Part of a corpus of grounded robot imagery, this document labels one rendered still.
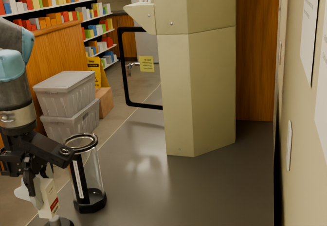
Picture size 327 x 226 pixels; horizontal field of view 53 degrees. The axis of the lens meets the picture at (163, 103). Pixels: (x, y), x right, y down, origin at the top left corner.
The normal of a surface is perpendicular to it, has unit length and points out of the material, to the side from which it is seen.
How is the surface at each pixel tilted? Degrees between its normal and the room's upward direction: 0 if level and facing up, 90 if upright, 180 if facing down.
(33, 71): 90
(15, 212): 0
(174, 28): 90
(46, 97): 95
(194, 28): 90
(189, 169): 0
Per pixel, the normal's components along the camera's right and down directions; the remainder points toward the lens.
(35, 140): 0.40, -0.80
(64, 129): -0.26, 0.45
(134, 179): -0.07, -0.93
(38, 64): 0.95, 0.04
